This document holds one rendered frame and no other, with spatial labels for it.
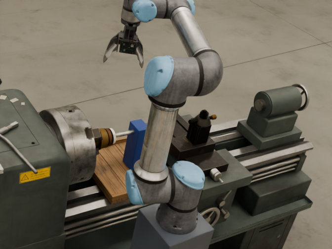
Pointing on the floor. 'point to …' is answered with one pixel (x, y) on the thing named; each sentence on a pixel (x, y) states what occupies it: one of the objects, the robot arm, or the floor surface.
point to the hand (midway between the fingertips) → (122, 64)
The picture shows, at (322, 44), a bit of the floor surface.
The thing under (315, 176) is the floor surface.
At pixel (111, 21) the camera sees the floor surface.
